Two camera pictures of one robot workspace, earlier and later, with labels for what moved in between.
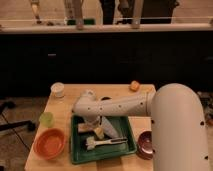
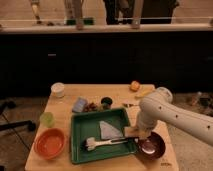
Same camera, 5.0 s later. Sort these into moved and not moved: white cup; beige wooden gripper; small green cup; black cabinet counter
Moved: beige wooden gripper
Not moved: black cabinet counter; small green cup; white cup
